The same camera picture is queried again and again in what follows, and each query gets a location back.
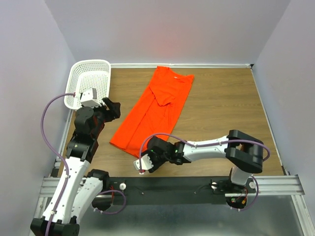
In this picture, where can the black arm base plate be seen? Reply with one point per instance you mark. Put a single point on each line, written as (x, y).
(177, 190)

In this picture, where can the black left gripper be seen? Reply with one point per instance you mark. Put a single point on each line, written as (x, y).
(113, 112)

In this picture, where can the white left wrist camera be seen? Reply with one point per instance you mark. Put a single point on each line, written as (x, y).
(87, 98)

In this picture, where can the white perforated plastic basket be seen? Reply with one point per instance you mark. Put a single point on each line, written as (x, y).
(93, 73)

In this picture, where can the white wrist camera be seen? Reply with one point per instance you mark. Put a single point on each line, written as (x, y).
(87, 98)
(143, 164)

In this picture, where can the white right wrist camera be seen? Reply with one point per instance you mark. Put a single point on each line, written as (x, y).
(143, 164)

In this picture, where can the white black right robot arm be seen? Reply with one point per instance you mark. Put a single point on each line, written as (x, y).
(245, 152)

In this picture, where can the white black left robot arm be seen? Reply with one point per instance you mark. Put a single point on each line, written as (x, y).
(72, 197)

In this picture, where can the orange t shirt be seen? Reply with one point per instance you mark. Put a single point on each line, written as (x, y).
(156, 111)

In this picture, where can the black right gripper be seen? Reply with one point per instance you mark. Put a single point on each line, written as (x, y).
(156, 166)

